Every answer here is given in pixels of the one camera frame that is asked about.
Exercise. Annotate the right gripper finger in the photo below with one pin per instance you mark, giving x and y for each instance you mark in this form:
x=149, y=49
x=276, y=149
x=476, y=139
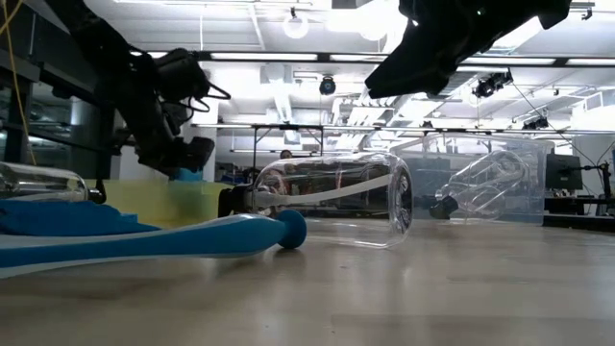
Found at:
x=408, y=72

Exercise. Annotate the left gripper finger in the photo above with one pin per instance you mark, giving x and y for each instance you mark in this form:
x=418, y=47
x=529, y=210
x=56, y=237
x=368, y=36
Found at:
x=199, y=154

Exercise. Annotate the blue towel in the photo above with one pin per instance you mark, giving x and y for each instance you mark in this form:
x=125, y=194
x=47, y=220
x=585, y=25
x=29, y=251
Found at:
x=187, y=175

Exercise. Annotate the blue kitchen sponge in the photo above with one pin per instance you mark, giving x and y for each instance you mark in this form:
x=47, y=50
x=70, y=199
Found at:
x=130, y=217
x=62, y=216

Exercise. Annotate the blue and white dish brush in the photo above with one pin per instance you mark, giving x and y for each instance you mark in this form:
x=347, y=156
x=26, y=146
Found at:
x=144, y=242

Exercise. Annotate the clear soap dispenser bottle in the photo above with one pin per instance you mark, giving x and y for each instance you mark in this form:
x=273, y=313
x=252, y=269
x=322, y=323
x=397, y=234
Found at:
x=499, y=173
x=480, y=215
x=43, y=185
x=394, y=230

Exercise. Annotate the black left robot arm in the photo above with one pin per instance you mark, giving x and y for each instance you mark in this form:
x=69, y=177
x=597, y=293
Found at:
x=105, y=57

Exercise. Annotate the yellow translucent plastic bin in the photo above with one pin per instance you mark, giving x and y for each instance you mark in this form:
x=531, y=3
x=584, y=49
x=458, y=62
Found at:
x=144, y=202

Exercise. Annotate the person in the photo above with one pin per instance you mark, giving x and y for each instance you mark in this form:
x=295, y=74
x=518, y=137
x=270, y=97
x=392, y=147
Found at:
x=287, y=154

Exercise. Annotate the black computer monitor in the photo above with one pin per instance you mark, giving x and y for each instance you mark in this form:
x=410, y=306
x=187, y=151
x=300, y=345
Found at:
x=563, y=172

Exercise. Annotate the clear plastic bin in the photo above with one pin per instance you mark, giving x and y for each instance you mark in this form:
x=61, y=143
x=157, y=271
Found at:
x=538, y=192

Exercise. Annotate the black ceiling camera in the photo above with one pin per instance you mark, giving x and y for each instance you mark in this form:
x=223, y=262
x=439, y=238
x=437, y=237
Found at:
x=327, y=85
x=535, y=123
x=490, y=85

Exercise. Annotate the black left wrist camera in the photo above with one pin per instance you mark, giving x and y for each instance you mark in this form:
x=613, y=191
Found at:
x=182, y=74

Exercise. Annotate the distant black frame beam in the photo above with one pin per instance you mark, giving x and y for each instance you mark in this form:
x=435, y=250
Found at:
x=288, y=127

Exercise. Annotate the black frame beam with lights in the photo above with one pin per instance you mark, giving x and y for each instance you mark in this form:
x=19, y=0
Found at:
x=264, y=56

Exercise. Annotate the black table edge rail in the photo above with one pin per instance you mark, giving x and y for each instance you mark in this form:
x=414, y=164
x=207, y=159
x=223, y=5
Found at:
x=586, y=222

